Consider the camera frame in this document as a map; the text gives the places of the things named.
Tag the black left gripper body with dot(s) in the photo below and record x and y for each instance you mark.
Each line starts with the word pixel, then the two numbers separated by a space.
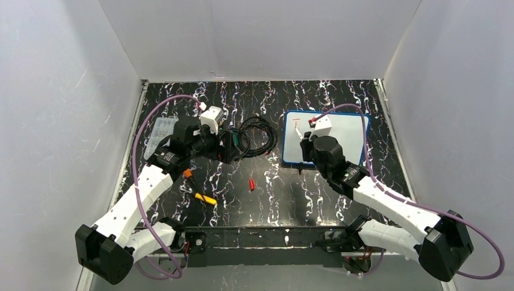
pixel 224 146

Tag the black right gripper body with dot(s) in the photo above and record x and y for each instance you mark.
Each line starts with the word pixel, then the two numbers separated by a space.
pixel 305 145

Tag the white red whiteboard marker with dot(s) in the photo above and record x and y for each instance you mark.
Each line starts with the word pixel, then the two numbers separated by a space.
pixel 299 133

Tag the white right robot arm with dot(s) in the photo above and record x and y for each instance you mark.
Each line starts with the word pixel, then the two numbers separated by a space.
pixel 439 242

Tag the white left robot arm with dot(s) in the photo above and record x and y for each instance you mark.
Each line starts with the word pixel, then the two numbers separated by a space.
pixel 110 247

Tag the blue framed whiteboard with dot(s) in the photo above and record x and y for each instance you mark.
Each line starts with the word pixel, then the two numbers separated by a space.
pixel 346 128

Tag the clear plastic screw box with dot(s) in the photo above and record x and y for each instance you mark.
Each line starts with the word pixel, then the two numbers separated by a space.
pixel 162 127

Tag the green handled screwdriver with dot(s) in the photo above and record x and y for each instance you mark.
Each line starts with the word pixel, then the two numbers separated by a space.
pixel 235 139

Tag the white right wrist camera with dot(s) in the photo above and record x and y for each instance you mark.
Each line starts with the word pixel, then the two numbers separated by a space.
pixel 321 126

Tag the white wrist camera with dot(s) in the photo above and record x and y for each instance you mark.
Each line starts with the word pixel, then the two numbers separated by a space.
pixel 211 116
pixel 321 126

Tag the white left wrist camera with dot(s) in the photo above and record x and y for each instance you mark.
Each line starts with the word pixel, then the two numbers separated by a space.
pixel 211 116

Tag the yellow handled screwdriver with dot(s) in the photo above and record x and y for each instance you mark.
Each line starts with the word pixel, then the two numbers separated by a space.
pixel 205 199

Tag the aluminium front rail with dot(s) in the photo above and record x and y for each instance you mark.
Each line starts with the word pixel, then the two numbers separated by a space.
pixel 338 239

